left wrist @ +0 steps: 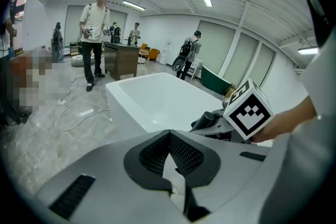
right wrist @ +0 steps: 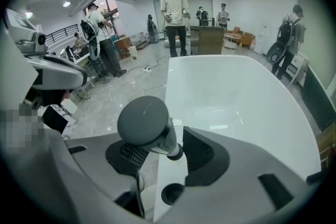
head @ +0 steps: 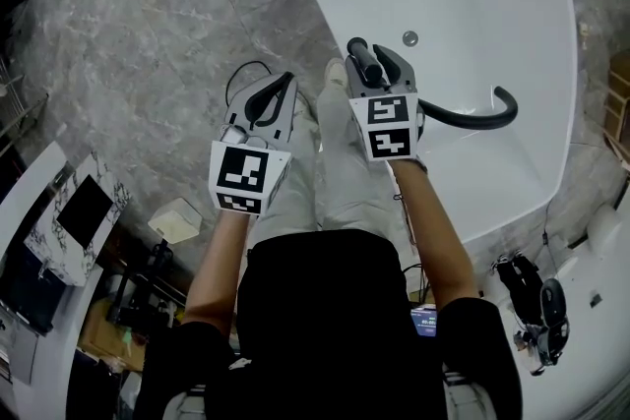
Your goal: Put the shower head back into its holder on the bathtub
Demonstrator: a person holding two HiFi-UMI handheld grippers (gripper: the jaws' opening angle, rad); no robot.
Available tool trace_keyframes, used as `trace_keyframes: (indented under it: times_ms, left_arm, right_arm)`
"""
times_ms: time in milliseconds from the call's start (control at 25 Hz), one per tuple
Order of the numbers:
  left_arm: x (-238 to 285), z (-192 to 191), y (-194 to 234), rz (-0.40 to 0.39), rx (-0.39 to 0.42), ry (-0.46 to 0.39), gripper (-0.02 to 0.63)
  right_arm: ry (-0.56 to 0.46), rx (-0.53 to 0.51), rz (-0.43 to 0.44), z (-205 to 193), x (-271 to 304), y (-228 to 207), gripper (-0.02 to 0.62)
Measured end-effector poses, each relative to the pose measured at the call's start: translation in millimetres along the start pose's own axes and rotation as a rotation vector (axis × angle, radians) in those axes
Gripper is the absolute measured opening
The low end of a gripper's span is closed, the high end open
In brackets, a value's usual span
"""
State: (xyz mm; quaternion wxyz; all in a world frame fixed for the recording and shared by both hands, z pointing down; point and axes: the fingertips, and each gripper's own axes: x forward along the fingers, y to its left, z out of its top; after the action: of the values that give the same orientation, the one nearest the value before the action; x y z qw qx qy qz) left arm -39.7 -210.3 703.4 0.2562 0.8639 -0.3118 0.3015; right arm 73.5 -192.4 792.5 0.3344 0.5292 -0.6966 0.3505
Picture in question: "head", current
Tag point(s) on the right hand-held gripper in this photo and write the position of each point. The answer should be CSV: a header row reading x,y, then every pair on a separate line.
x,y
389,128

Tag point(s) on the person's right forearm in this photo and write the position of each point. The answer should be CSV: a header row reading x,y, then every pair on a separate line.
x,y
438,236

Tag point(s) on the black trolley frame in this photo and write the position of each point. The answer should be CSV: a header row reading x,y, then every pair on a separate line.
x,y
143,290

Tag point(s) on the person's black shirt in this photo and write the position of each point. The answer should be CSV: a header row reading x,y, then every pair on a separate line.
x,y
325,334

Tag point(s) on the black square hob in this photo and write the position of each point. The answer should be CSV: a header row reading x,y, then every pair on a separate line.
x,y
83,211

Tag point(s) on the white counter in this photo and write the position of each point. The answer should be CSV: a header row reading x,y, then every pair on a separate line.
x,y
29,182

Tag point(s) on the white ceramic fixture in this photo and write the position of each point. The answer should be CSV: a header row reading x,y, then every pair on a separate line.
x,y
600,359

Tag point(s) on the small waist screen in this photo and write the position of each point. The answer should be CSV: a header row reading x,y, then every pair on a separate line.
x,y
424,322

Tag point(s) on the marble pattern cabinet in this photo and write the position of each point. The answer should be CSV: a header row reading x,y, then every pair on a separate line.
x,y
44,241

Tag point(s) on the person's right white shoe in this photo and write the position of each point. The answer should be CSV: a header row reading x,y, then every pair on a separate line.
x,y
336,71

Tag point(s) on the cream plastic box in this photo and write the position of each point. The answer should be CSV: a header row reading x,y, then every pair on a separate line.
x,y
174,221

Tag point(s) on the black head camera harness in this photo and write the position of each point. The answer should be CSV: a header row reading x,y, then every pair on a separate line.
x,y
531,300

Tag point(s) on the white bathtub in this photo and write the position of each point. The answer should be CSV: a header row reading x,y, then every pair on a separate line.
x,y
467,5

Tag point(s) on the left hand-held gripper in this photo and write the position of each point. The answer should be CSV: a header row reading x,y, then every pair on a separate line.
x,y
241,172

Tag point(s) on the person's left forearm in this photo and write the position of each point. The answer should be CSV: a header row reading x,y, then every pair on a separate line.
x,y
216,270

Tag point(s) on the white chest clip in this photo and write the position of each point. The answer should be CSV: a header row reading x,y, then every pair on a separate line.
x,y
240,364

